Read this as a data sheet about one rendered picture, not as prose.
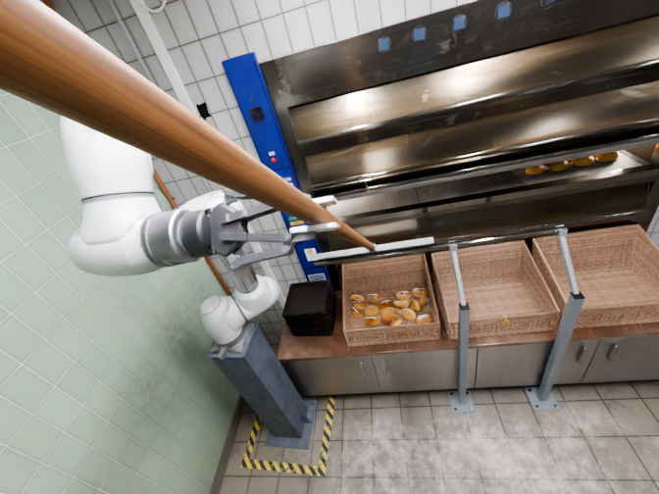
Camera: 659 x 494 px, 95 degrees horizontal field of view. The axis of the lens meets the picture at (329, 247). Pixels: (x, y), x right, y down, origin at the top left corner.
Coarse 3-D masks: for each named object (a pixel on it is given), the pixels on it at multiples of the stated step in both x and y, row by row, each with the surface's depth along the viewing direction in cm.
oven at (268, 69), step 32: (544, 96) 140; (576, 96) 139; (288, 128) 158; (384, 128) 154; (416, 128) 153; (640, 128) 153; (480, 160) 169; (576, 192) 167; (352, 224) 191; (576, 224) 179; (608, 224) 178; (640, 224) 176
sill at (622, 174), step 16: (576, 176) 167; (592, 176) 164; (608, 176) 161; (624, 176) 160; (640, 176) 159; (496, 192) 174; (512, 192) 170; (528, 192) 169; (544, 192) 168; (400, 208) 185; (416, 208) 181; (432, 208) 180; (448, 208) 179
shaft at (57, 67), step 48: (0, 0) 8; (0, 48) 8; (48, 48) 9; (96, 48) 11; (48, 96) 10; (96, 96) 11; (144, 96) 12; (144, 144) 14; (192, 144) 16; (240, 192) 23; (288, 192) 29
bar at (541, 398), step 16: (464, 240) 149; (480, 240) 147; (496, 240) 146; (560, 240) 141; (352, 256) 161; (368, 256) 158; (384, 256) 157; (576, 288) 137; (464, 304) 146; (576, 304) 137; (464, 320) 148; (576, 320) 143; (464, 336) 156; (560, 336) 152; (464, 352) 164; (560, 352) 158; (464, 368) 173; (464, 384) 184; (544, 384) 179; (464, 400) 195; (544, 400) 188
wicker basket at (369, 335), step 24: (360, 264) 206; (384, 264) 203; (408, 264) 201; (360, 288) 213; (384, 288) 210; (408, 288) 208; (432, 312) 188; (360, 336) 180; (384, 336) 179; (408, 336) 177; (432, 336) 176
